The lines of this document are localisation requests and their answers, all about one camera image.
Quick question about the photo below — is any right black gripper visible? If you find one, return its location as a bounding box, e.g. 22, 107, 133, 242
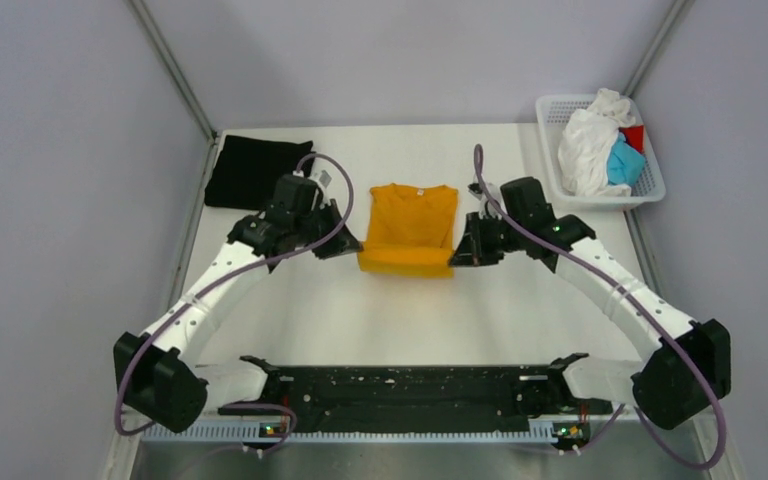
451, 211, 528, 267

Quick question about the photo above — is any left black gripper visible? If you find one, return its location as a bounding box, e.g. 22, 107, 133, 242
293, 197, 362, 259

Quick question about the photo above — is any orange t shirt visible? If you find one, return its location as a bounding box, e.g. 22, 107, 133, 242
357, 183, 459, 279

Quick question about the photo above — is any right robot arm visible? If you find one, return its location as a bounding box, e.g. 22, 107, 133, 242
449, 177, 731, 433

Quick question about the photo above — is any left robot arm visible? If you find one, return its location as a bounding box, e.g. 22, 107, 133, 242
113, 170, 361, 433

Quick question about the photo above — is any folded black t shirt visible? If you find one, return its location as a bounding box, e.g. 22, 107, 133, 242
204, 135, 314, 210

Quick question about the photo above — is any white t shirt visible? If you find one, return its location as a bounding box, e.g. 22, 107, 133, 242
557, 88, 637, 197

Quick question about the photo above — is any white plastic basket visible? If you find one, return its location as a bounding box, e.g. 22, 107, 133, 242
535, 93, 666, 211

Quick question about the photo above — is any light blue t shirt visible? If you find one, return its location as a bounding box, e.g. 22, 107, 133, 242
606, 133, 646, 187

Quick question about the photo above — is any red t shirt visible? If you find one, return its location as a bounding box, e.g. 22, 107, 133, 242
619, 124, 645, 155

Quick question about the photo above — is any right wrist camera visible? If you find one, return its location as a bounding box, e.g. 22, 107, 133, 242
468, 182, 499, 219

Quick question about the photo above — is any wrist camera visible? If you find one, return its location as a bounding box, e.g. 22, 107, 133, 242
468, 182, 499, 219
292, 169, 332, 196

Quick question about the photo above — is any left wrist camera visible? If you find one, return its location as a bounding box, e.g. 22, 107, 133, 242
292, 169, 332, 196

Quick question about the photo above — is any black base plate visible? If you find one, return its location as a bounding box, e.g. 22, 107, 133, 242
252, 365, 613, 434

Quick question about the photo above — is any white slotted cable duct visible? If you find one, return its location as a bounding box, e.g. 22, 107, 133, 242
143, 416, 590, 446

